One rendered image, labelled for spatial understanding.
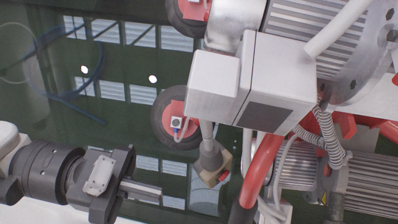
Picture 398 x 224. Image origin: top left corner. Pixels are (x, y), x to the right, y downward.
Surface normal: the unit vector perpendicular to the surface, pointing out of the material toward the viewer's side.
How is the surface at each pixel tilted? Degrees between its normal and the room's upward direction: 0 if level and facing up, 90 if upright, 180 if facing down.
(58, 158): 25
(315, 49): 41
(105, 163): 34
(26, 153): 21
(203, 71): 14
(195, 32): 48
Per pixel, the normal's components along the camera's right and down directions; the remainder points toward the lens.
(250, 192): -0.32, 0.61
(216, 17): -0.10, 0.59
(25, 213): -0.31, 0.35
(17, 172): -0.11, -0.10
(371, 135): -0.15, 0.13
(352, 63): -0.14, 0.76
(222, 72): 0.12, -0.45
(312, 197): -0.99, -0.12
